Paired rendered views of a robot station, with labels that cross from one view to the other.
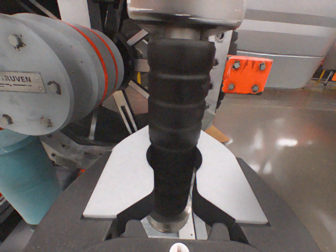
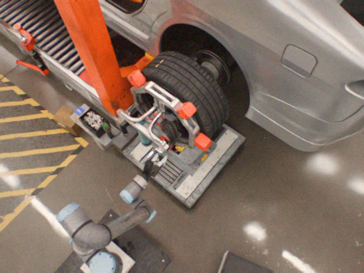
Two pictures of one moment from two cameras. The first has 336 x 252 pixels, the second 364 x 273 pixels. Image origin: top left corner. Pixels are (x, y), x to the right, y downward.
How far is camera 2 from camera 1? 1.91 m
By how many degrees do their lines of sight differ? 44
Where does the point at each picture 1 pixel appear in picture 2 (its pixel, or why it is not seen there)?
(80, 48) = (158, 131)
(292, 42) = (289, 126)
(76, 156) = not seen: hidden behind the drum
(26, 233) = (133, 130)
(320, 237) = (277, 232)
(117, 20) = not seen: hidden behind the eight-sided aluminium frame
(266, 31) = (273, 112)
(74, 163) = not seen: hidden behind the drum
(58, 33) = (155, 130)
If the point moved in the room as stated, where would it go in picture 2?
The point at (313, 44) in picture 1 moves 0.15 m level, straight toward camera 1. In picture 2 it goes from (304, 135) to (280, 139)
